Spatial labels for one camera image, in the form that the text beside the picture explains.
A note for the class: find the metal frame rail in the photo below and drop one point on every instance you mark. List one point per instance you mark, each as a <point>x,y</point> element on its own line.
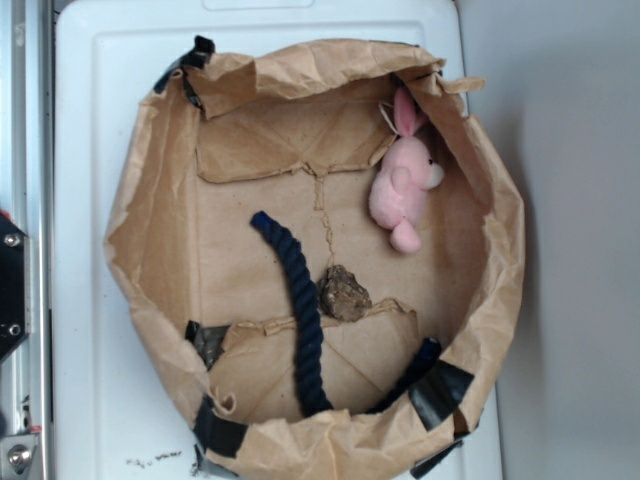
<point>27,450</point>

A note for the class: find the brown rock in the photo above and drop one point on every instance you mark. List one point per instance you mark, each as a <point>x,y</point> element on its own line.
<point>341,296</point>

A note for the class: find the pink plush bunny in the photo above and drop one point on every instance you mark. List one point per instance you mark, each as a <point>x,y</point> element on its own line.
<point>398,194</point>

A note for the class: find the brown paper bag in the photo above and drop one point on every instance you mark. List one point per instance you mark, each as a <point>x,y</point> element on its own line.
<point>300,134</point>

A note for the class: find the white plastic bin lid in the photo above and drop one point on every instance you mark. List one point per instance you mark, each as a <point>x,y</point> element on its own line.
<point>112,418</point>

